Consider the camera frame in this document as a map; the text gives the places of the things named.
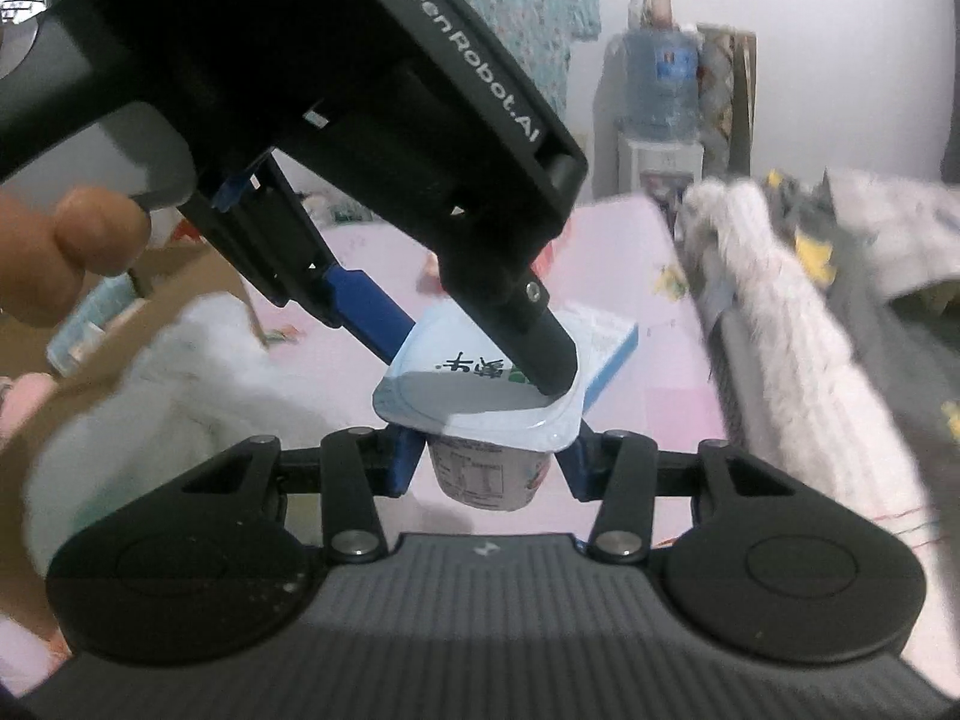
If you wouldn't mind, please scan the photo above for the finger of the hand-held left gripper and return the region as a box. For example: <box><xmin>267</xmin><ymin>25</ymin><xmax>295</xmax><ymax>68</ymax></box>
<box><xmin>448</xmin><ymin>276</ymin><xmax>580</xmax><ymax>397</ymax></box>
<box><xmin>321</xmin><ymin>262</ymin><xmax>419</xmax><ymax>366</ymax></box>

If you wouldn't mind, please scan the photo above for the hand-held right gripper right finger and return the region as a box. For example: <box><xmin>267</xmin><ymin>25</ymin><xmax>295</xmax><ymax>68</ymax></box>
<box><xmin>553</xmin><ymin>424</ymin><xmax>797</xmax><ymax>565</ymax></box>

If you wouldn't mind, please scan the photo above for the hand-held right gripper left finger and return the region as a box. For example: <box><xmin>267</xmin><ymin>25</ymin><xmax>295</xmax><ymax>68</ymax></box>
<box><xmin>180</xmin><ymin>424</ymin><xmax>430</xmax><ymax>565</ymax></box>

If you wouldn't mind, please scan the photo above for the white yogurt cup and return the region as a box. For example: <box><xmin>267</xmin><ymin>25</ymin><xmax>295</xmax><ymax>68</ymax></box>
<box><xmin>370</xmin><ymin>300</ymin><xmax>586</xmax><ymax>512</ymax></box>

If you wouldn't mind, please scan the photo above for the brown cardboard box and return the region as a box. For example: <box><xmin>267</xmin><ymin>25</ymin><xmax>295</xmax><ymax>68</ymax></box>
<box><xmin>0</xmin><ymin>240</ymin><xmax>271</xmax><ymax>458</ymax></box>

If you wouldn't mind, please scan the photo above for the person's left hand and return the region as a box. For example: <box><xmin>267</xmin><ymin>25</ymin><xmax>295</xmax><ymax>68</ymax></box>
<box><xmin>0</xmin><ymin>187</ymin><xmax>151</xmax><ymax>329</ymax></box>

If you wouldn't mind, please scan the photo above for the white plastic bag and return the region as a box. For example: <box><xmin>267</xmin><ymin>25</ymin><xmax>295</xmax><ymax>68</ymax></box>
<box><xmin>22</xmin><ymin>292</ymin><xmax>421</xmax><ymax>578</ymax></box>

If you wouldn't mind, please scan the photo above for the white water dispenser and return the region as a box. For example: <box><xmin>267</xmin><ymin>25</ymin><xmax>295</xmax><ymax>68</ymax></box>
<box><xmin>617</xmin><ymin>131</ymin><xmax>706</xmax><ymax>205</ymax></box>

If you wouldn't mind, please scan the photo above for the teal floral cloth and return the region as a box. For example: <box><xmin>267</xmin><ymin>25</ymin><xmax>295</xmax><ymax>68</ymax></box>
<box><xmin>420</xmin><ymin>0</ymin><xmax>602</xmax><ymax>115</ymax></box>

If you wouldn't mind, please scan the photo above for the white knitted blanket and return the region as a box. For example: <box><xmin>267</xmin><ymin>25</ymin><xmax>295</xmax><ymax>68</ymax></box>
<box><xmin>679</xmin><ymin>178</ymin><xmax>960</xmax><ymax>616</ymax></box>

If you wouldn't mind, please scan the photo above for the blue water jug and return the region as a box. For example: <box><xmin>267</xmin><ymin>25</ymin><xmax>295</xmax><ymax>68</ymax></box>
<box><xmin>622</xmin><ymin>26</ymin><xmax>704</xmax><ymax>143</ymax></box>

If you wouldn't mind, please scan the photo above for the woven patterned bag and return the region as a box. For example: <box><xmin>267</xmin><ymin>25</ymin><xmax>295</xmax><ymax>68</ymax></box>
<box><xmin>697</xmin><ymin>26</ymin><xmax>757</xmax><ymax>182</ymax></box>

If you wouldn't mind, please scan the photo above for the grey printed blanket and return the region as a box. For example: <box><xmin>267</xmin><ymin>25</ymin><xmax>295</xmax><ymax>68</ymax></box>
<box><xmin>761</xmin><ymin>169</ymin><xmax>960</xmax><ymax>421</ymax></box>

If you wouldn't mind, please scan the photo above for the light checkered quilt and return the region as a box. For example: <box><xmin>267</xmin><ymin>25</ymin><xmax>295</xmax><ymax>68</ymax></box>
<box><xmin>821</xmin><ymin>169</ymin><xmax>960</xmax><ymax>302</ymax></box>

